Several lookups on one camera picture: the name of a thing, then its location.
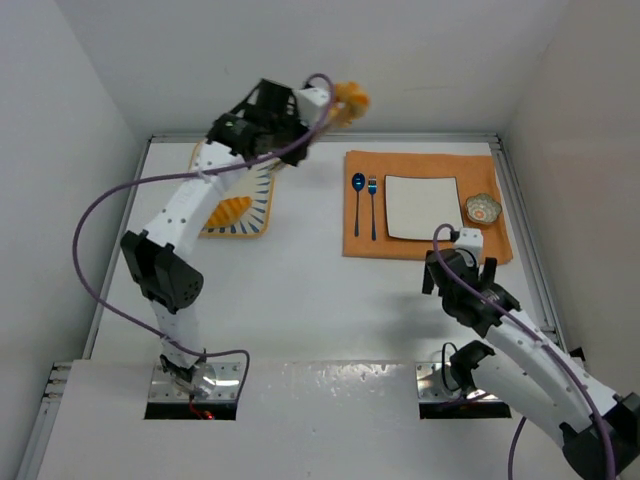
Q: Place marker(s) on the metal base plate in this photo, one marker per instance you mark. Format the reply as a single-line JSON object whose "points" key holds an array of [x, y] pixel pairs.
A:
{"points": [[435, 385], [217, 382]]}

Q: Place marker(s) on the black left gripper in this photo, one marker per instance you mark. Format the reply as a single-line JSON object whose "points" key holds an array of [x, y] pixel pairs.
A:
{"points": [[276, 100]]}

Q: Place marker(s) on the striped croissant bread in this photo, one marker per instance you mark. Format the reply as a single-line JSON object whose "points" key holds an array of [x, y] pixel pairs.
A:
{"points": [[228, 212]]}

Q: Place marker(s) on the blue patterned rectangular tray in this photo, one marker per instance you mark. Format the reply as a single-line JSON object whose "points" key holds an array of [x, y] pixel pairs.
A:
{"points": [[258, 182]]}

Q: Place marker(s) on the small floral sauce bowl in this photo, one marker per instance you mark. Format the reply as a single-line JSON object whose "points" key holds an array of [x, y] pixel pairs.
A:
{"points": [[483, 209]]}

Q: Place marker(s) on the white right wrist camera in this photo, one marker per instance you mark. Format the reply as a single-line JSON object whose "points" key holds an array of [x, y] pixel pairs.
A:
{"points": [[469, 242]]}

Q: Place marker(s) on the round twisted bread roll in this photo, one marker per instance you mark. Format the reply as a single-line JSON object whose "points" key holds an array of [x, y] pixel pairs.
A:
{"points": [[351, 102]]}

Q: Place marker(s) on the orange cloth placemat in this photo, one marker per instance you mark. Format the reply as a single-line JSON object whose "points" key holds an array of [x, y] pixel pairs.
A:
{"points": [[474, 175]]}

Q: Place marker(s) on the blue metal spoon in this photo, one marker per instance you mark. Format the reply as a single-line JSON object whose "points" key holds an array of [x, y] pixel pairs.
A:
{"points": [[358, 182]]}

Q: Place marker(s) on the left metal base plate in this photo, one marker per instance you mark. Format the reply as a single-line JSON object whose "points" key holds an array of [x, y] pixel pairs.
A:
{"points": [[217, 382]]}

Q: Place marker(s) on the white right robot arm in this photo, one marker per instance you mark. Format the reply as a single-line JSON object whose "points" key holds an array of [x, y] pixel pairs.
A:
{"points": [[596, 428]]}

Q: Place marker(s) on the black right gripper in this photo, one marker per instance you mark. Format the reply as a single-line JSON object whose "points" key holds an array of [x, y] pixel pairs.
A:
{"points": [[455, 267]]}

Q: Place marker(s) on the blue metal fork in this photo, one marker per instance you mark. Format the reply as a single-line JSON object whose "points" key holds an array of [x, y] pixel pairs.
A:
{"points": [[372, 190]]}

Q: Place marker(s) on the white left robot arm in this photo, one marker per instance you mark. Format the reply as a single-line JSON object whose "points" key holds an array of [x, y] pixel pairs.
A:
{"points": [[158, 256]]}

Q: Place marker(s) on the white square plate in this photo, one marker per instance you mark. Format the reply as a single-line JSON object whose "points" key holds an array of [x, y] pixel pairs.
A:
{"points": [[416, 207]]}

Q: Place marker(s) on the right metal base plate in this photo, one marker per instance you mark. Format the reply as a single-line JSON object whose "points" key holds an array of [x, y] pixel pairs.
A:
{"points": [[435, 385]]}

